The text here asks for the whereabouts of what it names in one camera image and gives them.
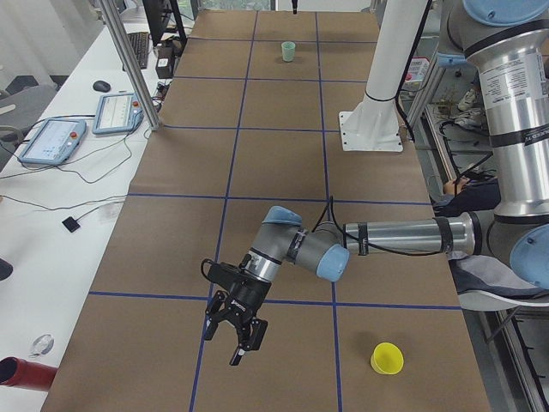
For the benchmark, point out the seated person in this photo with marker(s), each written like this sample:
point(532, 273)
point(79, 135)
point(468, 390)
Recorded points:
point(479, 272)

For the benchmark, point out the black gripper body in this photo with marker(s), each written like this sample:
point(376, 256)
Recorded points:
point(245, 297)

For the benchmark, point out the black computer monitor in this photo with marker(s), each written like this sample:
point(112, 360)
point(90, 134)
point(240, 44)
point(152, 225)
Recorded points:
point(159, 14)

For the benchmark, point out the black computer mouse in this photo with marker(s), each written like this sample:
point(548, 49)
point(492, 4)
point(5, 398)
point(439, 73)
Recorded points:
point(102, 86)

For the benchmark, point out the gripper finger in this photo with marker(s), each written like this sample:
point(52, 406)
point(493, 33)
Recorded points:
point(215, 313)
point(250, 336)

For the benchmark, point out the black keyboard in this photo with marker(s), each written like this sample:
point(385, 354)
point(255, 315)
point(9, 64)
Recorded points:
point(139, 42)

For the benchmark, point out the aluminium frame post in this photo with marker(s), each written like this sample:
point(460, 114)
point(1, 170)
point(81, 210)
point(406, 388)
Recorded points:
point(128, 58)

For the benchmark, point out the light green plastic cup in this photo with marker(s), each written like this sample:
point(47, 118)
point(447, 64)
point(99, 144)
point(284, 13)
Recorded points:
point(288, 49)

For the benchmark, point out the small black square device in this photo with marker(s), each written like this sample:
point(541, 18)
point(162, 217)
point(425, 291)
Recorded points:
point(71, 224)

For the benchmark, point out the blue teach pendant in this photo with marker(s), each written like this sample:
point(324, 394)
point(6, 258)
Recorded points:
point(117, 113)
point(54, 142)

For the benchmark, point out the far blue teach pendant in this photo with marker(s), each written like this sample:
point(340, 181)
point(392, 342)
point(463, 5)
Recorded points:
point(117, 113)

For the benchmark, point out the yellow plastic cup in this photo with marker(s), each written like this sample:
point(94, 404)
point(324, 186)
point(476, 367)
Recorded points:
point(387, 359)

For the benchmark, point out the white chair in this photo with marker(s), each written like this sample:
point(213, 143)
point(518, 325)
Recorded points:
point(482, 301)

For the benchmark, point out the brown paper table cover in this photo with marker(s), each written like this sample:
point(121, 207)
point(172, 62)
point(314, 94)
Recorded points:
point(249, 139)

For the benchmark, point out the near blue teach pendant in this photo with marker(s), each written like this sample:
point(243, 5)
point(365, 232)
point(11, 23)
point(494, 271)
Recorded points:
point(54, 142)

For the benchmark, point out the red cylinder bottle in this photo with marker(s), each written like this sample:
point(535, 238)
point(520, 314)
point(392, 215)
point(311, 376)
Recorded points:
point(24, 374)

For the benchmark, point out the black cardboard box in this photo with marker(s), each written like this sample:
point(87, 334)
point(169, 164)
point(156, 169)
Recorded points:
point(165, 62)

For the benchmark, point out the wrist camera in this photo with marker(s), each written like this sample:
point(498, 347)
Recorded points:
point(222, 274)

